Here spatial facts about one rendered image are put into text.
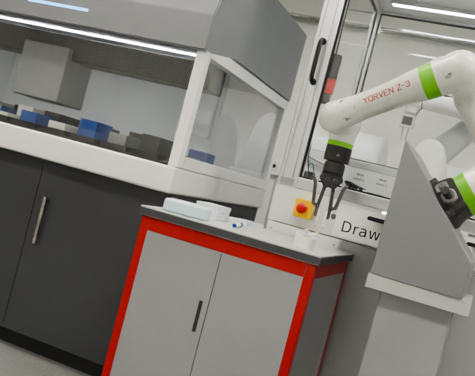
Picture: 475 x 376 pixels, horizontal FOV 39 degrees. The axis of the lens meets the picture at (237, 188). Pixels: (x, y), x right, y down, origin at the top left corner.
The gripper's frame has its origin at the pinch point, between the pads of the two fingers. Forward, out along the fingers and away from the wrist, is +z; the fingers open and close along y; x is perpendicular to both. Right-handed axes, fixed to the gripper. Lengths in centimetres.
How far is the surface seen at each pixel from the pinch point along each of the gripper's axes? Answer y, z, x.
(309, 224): 2.5, 4.2, -22.0
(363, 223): -13.5, -2.3, 14.3
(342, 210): -5.8, -4.8, 12.3
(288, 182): 14.6, -9.8, -25.1
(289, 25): 35, -86, -95
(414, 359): -32, 29, 54
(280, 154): 33, -37, -358
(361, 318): -24.7, 32.8, -14.7
